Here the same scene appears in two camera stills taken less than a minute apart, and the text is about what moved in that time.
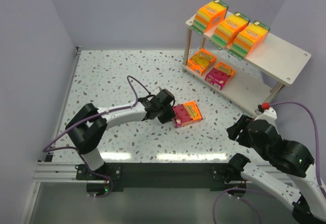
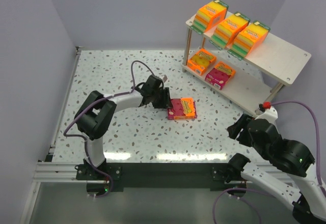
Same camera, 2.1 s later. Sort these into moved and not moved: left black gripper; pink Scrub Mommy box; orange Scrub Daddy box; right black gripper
Moved: orange Scrub Daddy box; left black gripper
Not moved: right black gripper; pink Scrub Mommy box
